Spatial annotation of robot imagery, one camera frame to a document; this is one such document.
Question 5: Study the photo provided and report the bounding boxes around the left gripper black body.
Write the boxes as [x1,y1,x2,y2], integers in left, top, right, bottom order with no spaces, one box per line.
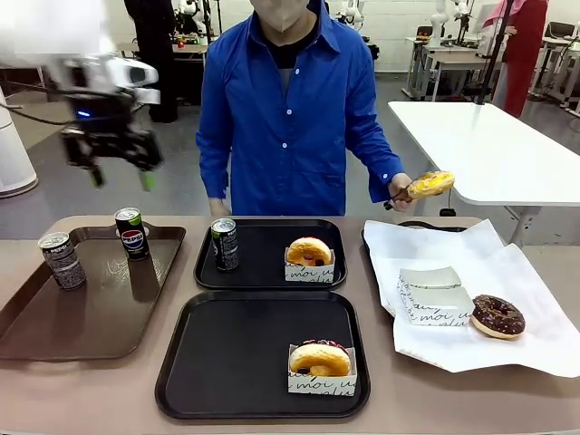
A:
[63,89,141,154]

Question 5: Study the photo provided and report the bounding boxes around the black patterned Pepsi can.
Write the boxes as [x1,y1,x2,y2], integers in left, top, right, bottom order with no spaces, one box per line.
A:
[37,231,88,292]

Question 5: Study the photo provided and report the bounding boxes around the black green-top Pepsi can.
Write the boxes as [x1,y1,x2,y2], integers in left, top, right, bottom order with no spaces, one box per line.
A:
[210,217,240,273]

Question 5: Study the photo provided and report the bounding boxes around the white script-print paper box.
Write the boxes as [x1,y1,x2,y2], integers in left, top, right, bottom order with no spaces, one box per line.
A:
[397,285,477,328]
[397,266,463,296]
[284,246,336,285]

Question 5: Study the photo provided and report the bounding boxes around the dark serving tongs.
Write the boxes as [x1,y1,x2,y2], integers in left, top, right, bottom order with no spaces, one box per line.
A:
[383,187,414,211]

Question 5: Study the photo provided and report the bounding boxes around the pink sprinkled chocolate donut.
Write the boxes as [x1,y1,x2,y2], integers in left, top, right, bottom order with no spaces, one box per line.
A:
[288,338,353,379]

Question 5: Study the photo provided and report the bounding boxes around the yellow iced donut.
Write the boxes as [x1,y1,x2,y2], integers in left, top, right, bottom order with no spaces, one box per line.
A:
[405,169,457,202]

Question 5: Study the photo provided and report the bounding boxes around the person's left forearm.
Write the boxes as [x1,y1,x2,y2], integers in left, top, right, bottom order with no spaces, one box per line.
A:
[342,121,407,204]

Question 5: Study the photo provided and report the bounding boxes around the person's right forearm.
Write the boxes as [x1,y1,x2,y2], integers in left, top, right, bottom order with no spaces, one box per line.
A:
[196,126,233,201]

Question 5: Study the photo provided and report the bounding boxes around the person's left hand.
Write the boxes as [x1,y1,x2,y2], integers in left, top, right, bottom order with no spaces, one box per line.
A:
[388,172,416,214]

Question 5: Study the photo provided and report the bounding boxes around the white cylindrical appliance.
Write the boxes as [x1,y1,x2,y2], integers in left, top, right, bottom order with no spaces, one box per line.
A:
[0,85,40,198]

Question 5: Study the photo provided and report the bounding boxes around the bystander in black clothes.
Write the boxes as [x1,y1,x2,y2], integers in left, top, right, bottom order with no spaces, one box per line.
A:
[122,0,180,124]

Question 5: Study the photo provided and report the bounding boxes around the black Pepsi can with logo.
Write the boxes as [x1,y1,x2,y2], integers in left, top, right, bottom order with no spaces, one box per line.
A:
[114,207,151,263]

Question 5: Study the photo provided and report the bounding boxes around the background workbench with items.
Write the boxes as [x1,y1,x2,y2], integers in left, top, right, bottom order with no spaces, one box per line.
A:
[116,26,210,69]

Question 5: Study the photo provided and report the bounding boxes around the person's blue shirt torso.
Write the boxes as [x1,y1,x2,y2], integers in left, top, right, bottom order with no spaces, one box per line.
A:
[196,0,407,218]

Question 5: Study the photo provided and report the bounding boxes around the small black serving tray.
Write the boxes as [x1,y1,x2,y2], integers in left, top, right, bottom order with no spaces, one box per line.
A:
[193,218,348,292]

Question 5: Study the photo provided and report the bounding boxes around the brown serving tray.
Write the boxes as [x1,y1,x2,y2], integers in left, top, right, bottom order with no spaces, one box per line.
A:
[0,225,188,363]

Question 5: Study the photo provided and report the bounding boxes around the large black serving tray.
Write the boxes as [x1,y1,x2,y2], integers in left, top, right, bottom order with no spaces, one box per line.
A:
[154,290,372,421]

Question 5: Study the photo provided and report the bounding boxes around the grey lab table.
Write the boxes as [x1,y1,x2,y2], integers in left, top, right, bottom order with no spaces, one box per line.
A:
[404,34,505,102]

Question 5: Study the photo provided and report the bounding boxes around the white side table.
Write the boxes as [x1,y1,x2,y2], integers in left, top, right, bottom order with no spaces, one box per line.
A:
[387,100,580,248]

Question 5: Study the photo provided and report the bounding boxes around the black stand pole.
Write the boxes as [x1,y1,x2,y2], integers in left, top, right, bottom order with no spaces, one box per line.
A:
[474,0,517,108]

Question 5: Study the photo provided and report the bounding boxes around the chocolate donut with sprinkles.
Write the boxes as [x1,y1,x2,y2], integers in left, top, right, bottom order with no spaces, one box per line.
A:
[470,294,527,342]

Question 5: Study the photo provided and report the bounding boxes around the bystander in red clothes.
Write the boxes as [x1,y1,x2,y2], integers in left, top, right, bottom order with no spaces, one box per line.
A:
[481,0,550,119]

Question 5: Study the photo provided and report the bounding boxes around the white paper sheet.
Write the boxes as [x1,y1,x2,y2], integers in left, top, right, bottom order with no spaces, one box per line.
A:
[363,218,580,380]

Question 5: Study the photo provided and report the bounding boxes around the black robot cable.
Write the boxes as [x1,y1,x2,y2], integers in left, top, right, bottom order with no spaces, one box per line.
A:
[0,88,76,128]

